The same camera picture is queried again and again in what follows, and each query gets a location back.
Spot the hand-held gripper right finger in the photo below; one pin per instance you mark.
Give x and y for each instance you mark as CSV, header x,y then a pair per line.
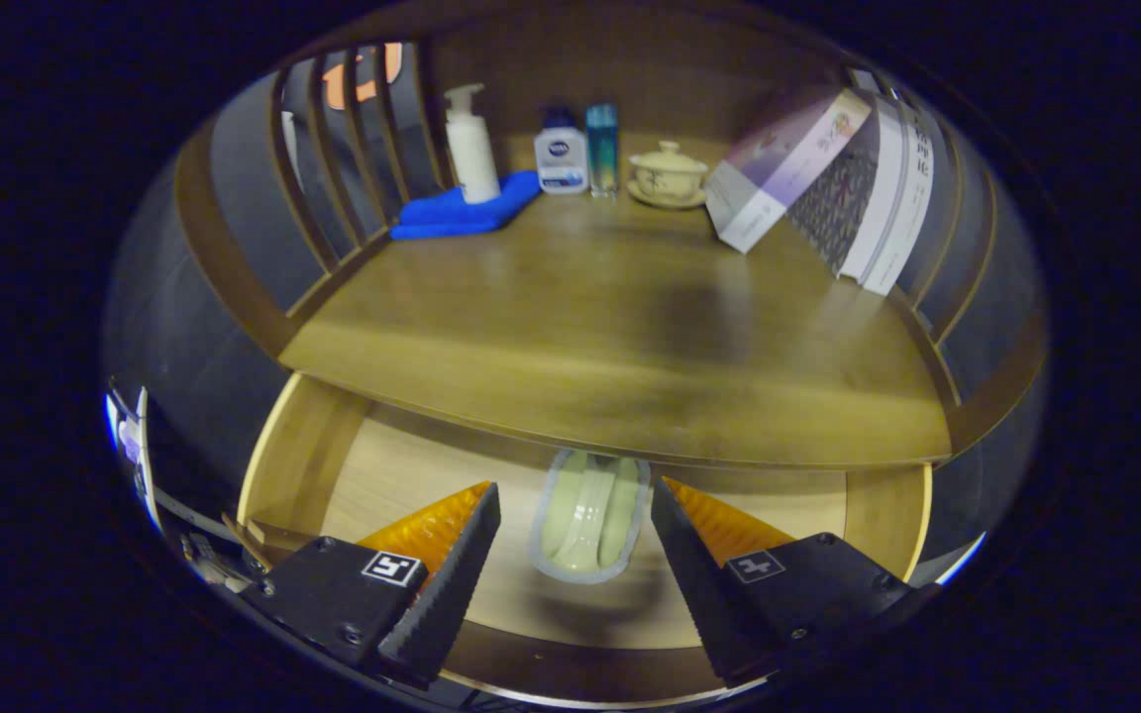
x,y
699,584

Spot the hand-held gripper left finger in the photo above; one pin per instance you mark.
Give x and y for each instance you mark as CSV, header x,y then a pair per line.
x,y
452,584

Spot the wooden drawer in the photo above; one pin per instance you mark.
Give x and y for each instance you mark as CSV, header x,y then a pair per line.
x,y
402,475

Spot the pale green grey-based object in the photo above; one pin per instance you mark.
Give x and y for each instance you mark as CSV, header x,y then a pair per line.
x,y
585,515

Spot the wooden countertop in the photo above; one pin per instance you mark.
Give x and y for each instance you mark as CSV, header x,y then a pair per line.
x,y
580,337

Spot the wooden cabinet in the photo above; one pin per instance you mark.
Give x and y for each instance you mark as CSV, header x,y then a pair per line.
x,y
234,267

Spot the blue folded cloth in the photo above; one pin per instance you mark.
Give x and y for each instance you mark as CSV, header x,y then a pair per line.
x,y
462,213

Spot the beige saucer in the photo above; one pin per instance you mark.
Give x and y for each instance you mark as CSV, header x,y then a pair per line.
x,y
665,202

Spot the patterned cover book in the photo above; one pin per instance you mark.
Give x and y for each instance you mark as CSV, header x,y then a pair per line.
x,y
838,208

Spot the beige lidded tea cup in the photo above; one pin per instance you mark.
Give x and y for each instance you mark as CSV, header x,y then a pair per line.
x,y
670,170

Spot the purple and white book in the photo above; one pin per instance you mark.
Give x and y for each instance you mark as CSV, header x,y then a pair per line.
x,y
778,168

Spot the white pump bottle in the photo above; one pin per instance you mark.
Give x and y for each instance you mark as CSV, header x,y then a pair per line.
x,y
471,153

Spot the plain white book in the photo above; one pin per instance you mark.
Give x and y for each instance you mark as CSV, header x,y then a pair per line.
x,y
882,188

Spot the white bottle with blue cap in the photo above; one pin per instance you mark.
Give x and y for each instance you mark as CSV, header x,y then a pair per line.
x,y
561,158

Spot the white book with printed spine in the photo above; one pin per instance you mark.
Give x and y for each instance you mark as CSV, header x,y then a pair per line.
x,y
912,198

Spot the teal bottle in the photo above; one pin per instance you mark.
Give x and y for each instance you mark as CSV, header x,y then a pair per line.
x,y
602,149

